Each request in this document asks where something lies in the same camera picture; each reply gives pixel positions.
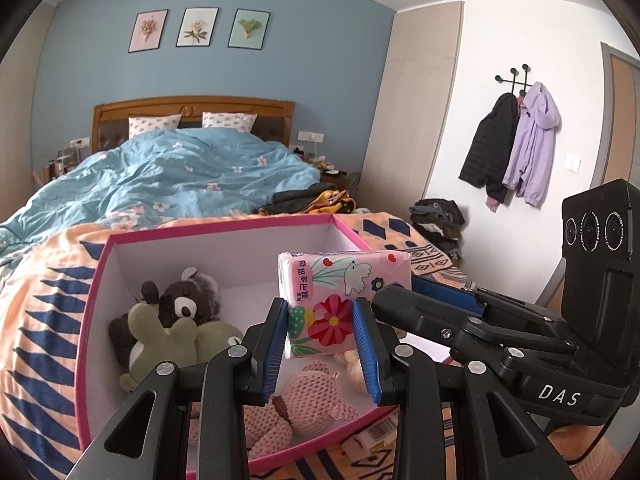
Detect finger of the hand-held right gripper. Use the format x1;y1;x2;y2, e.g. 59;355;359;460
372;286;541;361
412;277;566;331

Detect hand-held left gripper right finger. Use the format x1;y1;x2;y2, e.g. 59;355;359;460
351;300;553;480

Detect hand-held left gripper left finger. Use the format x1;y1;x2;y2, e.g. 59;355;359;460
65;297;291;480

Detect floral tissue pack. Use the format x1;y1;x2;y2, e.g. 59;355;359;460
277;249;412;361

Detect pink storage box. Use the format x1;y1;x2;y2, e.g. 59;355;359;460
75;212;416;478

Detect person's right forearm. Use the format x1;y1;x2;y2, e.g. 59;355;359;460
575;435;631;480

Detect pink knitted plush toy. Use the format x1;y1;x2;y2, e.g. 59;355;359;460
187;357;358;458

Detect pile of dark clothes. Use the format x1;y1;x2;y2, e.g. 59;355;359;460
409;198;467;261

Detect small cardboard box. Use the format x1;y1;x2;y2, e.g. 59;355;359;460
340;412;401;461

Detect brown bear plush toy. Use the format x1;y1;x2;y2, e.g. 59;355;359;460
107;266;223;366

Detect green plush toy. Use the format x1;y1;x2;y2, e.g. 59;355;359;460
120;302;246;393

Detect black jacket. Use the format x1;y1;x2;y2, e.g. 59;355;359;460
459;92;521;201

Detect dark and yellow clothes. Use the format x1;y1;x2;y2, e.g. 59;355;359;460
255;182;358;217

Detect purple hooded jacket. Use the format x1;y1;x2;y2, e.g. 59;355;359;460
502;81;562;208

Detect dark nightstand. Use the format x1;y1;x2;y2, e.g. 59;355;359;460
307;157;361;191

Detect wooden door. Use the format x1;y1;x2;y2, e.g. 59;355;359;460
535;42;640;311

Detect beige wardrobe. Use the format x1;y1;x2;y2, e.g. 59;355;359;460
360;0;466;213

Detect blue floral duvet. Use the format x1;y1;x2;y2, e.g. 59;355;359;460
0;127;321;266

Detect orange patterned blanket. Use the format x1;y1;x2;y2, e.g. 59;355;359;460
0;212;468;480

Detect white patterned pillow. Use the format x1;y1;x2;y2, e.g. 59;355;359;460
201;112;258;133
128;114;182;139

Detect wooden headboard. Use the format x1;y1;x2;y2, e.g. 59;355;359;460
91;96;297;153

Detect cluttered nightstand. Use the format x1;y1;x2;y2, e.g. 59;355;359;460
32;147;93;186

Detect green framed plant picture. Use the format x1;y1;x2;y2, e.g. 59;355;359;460
228;8;271;51

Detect white framed flower picture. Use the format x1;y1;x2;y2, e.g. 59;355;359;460
176;7;220;49

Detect black wall coat rack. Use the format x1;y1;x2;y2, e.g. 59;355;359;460
494;63;532;96

